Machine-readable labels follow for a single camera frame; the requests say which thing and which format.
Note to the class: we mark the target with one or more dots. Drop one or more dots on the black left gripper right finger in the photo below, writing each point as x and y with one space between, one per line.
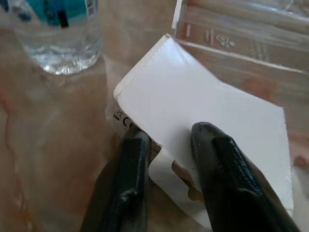
224 174

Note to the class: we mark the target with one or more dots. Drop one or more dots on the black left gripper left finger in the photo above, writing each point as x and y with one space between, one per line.
125 188

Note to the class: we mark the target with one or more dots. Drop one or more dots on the white paper packet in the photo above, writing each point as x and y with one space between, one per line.
181 96

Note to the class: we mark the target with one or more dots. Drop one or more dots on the clear plastic bag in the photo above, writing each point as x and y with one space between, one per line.
241 24

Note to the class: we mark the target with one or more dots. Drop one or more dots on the clear plastic water bottle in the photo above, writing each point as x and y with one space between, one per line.
60 48

